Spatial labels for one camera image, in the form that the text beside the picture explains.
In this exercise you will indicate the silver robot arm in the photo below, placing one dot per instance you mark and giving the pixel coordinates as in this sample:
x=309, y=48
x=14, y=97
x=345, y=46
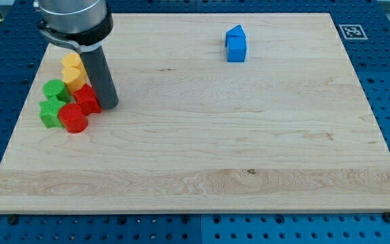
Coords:
x=79, y=25

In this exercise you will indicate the red cylinder block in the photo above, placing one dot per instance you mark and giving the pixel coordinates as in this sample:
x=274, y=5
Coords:
x=73, y=118

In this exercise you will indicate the yellow heart block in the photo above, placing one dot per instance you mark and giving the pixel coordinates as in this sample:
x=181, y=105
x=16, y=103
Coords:
x=73, y=78

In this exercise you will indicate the green cylinder block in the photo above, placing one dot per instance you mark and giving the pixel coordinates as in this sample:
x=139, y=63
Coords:
x=57, y=88

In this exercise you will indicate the black bolt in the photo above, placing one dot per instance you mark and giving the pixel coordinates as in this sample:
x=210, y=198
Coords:
x=386, y=217
x=12, y=219

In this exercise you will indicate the wooden board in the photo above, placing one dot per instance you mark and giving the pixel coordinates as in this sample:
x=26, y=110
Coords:
x=287, y=131

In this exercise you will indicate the green star block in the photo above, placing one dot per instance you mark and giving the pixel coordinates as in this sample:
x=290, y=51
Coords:
x=49, y=112

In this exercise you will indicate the blue cube block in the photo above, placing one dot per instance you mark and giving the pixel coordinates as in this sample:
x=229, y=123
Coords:
x=236, y=49

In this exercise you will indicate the black bolt right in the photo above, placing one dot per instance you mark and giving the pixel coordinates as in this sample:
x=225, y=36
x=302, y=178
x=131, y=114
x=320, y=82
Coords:
x=386, y=217

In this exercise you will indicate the red star block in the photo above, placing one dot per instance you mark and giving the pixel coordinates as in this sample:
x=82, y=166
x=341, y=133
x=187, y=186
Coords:
x=85, y=97

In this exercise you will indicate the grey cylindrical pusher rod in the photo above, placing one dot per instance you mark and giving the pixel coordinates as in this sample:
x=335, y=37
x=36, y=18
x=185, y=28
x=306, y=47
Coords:
x=100, y=77

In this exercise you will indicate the white fiducial marker tag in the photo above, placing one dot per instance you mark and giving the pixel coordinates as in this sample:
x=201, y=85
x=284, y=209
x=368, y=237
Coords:
x=353, y=32

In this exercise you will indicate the black bolt left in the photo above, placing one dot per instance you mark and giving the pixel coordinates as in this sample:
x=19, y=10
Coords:
x=12, y=219

